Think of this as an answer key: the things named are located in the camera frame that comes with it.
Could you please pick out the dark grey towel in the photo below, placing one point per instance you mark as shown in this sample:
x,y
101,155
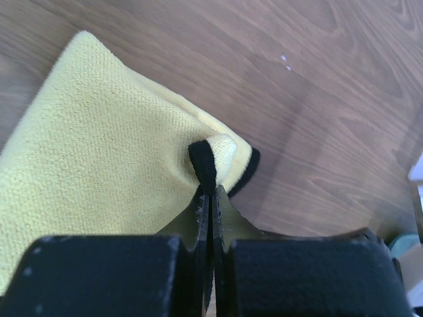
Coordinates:
x,y
104,150

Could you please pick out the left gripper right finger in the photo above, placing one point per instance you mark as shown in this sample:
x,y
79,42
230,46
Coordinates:
x,y
261,273

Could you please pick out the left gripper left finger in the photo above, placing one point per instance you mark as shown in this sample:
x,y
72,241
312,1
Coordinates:
x,y
165,274

